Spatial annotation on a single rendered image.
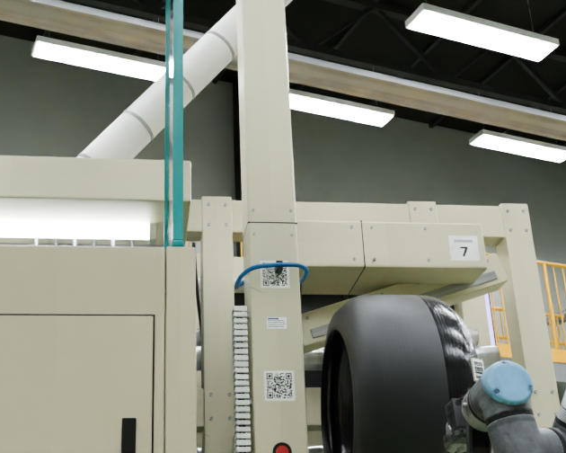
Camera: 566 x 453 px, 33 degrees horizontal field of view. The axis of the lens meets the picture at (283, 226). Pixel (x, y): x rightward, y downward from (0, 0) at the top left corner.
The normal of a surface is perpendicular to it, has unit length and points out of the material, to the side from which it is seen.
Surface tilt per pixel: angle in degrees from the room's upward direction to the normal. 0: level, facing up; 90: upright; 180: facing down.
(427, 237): 90
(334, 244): 90
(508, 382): 78
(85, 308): 90
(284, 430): 90
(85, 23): 180
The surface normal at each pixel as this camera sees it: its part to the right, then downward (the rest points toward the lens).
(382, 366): -0.13, -0.49
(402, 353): 0.13, -0.59
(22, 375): 0.14, -0.40
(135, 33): 0.04, 0.92
